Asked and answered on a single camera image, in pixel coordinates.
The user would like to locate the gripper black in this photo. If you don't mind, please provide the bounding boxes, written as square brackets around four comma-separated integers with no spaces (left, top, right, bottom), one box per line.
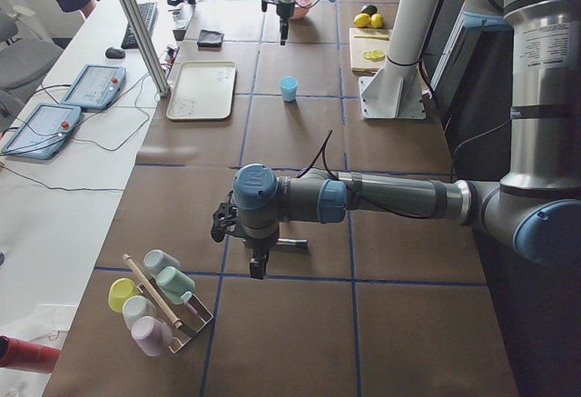
[277,2,294,45]
[243,233,278,280]

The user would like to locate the light blue cup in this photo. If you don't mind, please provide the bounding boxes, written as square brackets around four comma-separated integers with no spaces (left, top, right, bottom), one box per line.
[280,75,298,103]

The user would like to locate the mint green cup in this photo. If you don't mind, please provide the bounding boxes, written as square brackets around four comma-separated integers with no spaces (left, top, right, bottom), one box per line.
[155,266,196,304]

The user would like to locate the grey cup on rack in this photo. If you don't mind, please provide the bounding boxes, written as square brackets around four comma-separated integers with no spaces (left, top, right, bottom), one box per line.
[143,249,182,276]

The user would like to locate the lilac cup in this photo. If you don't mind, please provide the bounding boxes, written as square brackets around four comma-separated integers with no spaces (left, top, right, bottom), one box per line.
[131,316,172,356]

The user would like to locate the white cup on rack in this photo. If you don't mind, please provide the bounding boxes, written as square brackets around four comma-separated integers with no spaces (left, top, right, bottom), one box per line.
[122,295,158,331]

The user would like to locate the yellow cup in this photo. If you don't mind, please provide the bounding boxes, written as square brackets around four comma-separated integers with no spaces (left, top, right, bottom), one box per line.
[107,278,142,313]

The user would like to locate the pink bowl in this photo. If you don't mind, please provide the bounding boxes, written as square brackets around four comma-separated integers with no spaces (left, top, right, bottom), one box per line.
[290,0,313,20]

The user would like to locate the steel muddler black tip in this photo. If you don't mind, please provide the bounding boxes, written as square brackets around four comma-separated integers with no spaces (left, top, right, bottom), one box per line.
[276,238,309,250]

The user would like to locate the folded grey cloth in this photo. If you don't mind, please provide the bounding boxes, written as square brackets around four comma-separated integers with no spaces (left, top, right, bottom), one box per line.
[197,29,224,49]

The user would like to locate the yellow lemon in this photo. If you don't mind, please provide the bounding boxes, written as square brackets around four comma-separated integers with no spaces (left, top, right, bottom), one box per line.
[369,13,385,29]
[353,13,371,28]

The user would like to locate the green avocado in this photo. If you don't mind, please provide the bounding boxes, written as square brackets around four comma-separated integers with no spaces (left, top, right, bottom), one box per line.
[360,5,378,16]

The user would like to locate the wooden cutting board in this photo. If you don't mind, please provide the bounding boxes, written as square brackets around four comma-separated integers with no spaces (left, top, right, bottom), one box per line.
[349,27,392,73]

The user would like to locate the yellow plastic knife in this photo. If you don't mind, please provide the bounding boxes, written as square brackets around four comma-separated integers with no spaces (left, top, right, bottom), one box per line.
[353,34,390,41]

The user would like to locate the lemon slices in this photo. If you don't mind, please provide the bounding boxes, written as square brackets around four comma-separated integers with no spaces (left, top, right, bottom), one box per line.
[362,49,385,62]

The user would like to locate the cream bear tray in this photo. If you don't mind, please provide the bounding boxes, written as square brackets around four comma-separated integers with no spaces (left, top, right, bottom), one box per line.
[166,60,236,121]

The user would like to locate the black keyboard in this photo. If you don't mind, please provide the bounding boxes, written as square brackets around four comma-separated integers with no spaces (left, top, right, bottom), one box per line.
[120,1,160,50]

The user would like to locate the black computer mouse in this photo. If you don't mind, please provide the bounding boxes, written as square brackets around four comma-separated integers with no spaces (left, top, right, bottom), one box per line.
[104,47,125,60]

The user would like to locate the blue teach pendant far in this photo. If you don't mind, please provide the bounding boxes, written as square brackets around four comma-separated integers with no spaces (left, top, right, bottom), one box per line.
[60,65,126,110]

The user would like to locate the blue teach pendant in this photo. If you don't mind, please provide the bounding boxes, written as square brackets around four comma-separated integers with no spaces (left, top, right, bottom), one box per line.
[1,104,82,160]
[60,65,126,110]

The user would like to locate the blue teach pendant near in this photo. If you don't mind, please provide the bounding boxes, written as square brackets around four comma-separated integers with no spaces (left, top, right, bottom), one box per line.
[1,104,82,160]

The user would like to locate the red bottle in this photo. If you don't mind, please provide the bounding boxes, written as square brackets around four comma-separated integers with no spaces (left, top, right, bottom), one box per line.
[1,335,61,373]

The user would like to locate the grey office chair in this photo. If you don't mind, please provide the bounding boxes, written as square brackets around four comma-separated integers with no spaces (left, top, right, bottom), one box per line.
[1,5,64,103]

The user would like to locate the white wire cup rack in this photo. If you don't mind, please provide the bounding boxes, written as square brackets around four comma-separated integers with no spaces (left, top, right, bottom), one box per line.
[137,279,213,354]

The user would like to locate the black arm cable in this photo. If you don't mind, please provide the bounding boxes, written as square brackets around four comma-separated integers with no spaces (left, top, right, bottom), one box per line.
[297,129,514,221]

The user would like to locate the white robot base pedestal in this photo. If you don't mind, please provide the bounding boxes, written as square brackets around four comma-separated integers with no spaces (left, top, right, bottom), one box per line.
[359,0,439,120]

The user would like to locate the aluminium frame post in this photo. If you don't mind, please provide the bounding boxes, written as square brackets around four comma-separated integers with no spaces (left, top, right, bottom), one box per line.
[119,0,171,98]

